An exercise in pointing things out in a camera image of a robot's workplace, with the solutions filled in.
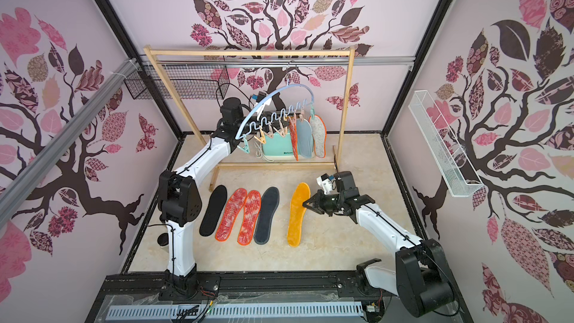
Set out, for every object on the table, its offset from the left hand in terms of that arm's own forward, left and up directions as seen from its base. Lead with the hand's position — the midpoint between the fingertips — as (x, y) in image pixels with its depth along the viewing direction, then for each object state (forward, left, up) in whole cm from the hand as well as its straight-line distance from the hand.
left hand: (284, 124), depth 78 cm
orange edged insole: (+10, -15, -16) cm, 24 cm away
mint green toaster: (+7, +3, -20) cm, 22 cm away
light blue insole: (+8, -8, -16) cm, 19 cm away
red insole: (+4, -3, -5) cm, 7 cm away
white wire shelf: (-22, -52, -1) cm, 57 cm away
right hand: (-22, -7, -21) cm, 31 cm away
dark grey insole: (-13, +8, -33) cm, 36 cm away
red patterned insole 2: (-14, +15, -33) cm, 38 cm away
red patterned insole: (-27, +25, -32) cm, 49 cm away
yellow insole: (-17, -6, -21) cm, 28 cm away
